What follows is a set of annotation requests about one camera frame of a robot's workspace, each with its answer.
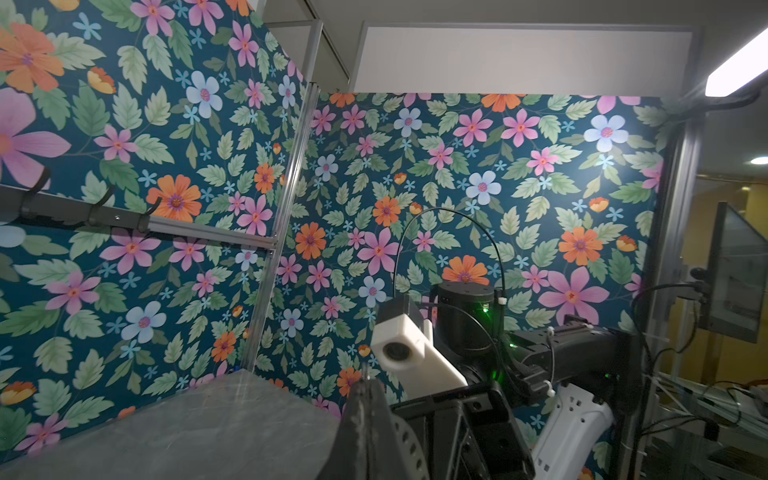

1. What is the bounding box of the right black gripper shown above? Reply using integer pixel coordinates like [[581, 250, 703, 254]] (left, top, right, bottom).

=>
[[392, 383, 535, 479]]

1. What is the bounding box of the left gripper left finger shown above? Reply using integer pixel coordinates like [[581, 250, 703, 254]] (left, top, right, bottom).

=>
[[317, 379, 372, 480]]

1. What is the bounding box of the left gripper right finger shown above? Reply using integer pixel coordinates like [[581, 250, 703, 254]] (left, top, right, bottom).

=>
[[370, 380, 429, 479]]

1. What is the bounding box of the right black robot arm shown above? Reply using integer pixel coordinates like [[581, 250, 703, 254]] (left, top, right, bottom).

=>
[[372, 281, 640, 479]]

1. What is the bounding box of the black monitor screen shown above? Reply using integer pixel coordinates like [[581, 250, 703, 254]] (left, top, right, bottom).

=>
[[699, 202, 767, 343]]

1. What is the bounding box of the ceiling strip light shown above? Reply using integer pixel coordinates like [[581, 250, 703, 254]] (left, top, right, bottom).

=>
[[704, 29, 768, 98]]

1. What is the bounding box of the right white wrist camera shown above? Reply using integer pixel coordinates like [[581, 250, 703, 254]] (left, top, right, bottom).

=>
[[371, 295, 468, 399]]

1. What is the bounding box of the right camera cable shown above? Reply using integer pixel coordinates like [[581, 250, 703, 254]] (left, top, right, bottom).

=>
[[392, 207, 508, 337]]

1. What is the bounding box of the black hook rail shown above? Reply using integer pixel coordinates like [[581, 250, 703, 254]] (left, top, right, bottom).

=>
[[1, 167, 162, 233]]

